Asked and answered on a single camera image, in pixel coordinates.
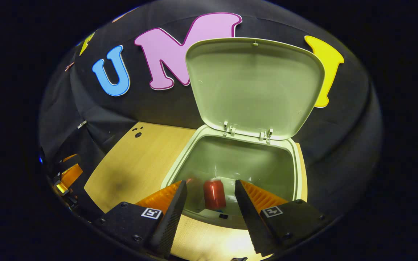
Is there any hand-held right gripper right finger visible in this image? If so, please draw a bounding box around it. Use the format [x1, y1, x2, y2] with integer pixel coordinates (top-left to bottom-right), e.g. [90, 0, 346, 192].
[234, 179, 335, 256]

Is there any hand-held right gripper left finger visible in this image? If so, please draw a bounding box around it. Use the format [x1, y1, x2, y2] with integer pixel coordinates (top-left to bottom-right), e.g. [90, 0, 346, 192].
[93, 180, 189, 259]

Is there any red pop can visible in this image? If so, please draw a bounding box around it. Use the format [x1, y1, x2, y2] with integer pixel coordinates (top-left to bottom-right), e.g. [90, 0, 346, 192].
[204, 180, 227, 211]

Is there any green desktop garbage bin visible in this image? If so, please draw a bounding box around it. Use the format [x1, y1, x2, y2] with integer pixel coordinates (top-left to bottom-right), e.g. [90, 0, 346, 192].
[161, 37, 325, 230]

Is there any wooden desktop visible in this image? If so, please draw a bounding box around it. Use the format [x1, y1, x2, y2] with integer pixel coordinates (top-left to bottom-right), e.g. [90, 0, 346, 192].
[84, 121, 308, 261]

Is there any black backdrop cloth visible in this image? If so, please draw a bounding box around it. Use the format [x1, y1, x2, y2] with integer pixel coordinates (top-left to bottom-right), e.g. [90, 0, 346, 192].
[38, 0, 383, 225]

